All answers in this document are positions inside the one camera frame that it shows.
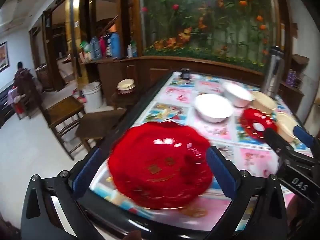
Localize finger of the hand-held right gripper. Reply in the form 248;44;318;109
293;125;320;153
264;128;295;158

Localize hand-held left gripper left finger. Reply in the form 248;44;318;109
21;145;105;240

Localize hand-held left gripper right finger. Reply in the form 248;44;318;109
205;145;288;240

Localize cream bowl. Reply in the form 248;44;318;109
276;112;299;142
251;91;277;114

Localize small red plate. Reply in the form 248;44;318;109
239;108;278;138

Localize white bowl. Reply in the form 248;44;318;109
222;82;254;108
194;94;234;123

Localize large red plate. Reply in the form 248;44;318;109
108;121;214;209

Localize stacked bowls on stool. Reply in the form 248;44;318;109
117;79;136;92

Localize black rimmed table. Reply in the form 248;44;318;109
75;69;320;240

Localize dark wooden stool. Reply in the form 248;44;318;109
75;107;127;150

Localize stainless steel thermos jug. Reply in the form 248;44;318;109
261;46;285;98

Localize wooden chair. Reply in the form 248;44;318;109
15;70;87;160

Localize white plastic bucket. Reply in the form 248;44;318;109
82;81;103;110

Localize small wooden side table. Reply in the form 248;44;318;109
110;90;140;110

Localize dark red bowl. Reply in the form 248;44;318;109
117;86;137;95

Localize printed pink and blue tablecloth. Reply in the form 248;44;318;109
89;71;313;233

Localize wicker basket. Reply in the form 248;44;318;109
35;65;54;90

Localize black sofa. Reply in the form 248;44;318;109
0;87;15;128

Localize wooden cabinet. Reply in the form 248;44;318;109
80;55;265;100

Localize blue water jug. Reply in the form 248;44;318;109
89;36;102;60

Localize pink thermos flask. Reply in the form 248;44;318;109
99;36;107;58

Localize blue thermos flask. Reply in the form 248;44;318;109
110;31;122;59

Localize framed wall picture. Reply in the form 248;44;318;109
0;41;9;73

